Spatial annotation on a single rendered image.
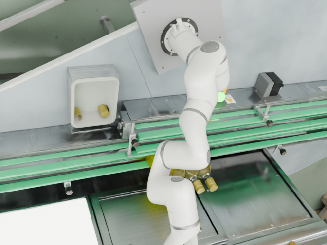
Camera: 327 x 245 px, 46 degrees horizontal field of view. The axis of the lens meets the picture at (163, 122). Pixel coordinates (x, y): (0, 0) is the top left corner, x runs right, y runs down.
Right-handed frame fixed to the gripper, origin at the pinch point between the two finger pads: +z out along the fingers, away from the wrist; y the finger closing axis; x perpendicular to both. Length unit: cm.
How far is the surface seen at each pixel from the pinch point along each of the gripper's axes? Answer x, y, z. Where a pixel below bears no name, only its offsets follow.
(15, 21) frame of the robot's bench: 70, 24, 91
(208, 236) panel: -12.7, -13.0, 0.2
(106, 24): 28, 15, 113
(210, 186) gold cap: -13.1, 0.6, 13.4
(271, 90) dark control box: -47, 18, 56
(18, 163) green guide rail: 59, 5, 20
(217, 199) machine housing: -21.7, -16.8, 20.8
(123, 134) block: 20.8, 8.8, 32.6
